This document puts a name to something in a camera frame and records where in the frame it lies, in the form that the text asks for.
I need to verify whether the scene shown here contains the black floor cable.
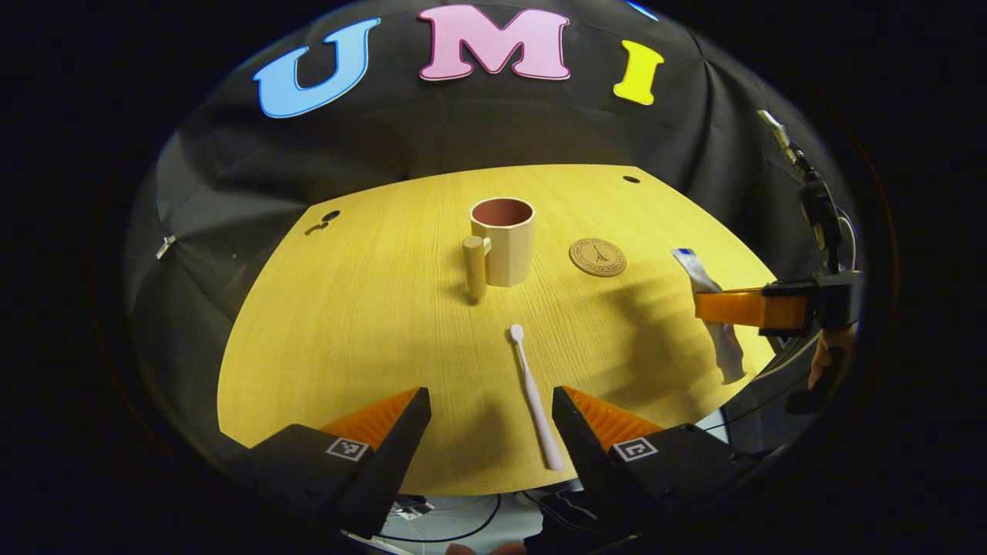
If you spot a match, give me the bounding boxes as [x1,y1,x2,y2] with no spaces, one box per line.
[376,493,504,545]

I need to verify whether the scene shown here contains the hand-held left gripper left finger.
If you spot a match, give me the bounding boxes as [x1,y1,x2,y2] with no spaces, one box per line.
[239,388,431,538]

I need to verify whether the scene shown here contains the pink toothbrush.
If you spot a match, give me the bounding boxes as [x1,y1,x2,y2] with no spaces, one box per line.
[510,324,566,471]

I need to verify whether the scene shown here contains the black backdrop cloth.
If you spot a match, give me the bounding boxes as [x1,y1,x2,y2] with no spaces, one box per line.
[123,0,861,463]

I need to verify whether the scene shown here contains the beige cup with handle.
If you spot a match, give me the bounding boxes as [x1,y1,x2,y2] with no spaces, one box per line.
[462,197,537,303]

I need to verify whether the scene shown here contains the white toothpaste tube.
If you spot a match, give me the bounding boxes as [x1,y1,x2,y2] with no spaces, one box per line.
[671,248,747,385]

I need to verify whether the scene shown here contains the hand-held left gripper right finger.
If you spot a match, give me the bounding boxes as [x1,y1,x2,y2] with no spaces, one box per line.
[551,387,772,544]

